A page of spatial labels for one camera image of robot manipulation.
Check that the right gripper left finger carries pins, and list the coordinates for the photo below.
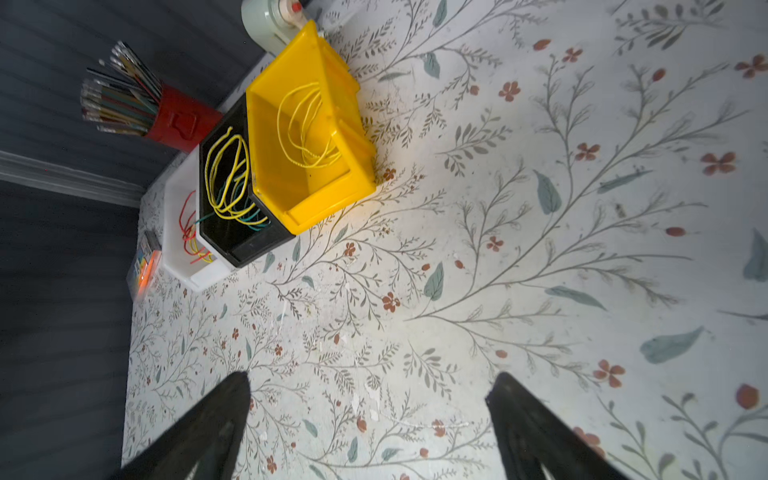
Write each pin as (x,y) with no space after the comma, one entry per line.
(202,444)

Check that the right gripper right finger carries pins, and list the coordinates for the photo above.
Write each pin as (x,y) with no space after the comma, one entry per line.
(534,443)

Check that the black plastic bin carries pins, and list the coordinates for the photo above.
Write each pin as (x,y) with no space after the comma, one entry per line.
(234,223)

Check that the white plastic bin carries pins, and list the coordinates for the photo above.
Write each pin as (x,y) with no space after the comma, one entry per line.
(186,256)

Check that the yellow plastic bin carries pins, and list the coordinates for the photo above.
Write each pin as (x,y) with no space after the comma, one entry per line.
(310,155)

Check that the red pencil cup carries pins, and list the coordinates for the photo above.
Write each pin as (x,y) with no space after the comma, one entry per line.
(182,122)

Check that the bundle of pencils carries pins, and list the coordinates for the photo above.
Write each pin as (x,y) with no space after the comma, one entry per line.
(123,95)

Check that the pale green pencil sharpener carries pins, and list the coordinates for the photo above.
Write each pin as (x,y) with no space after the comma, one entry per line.
(273,24)

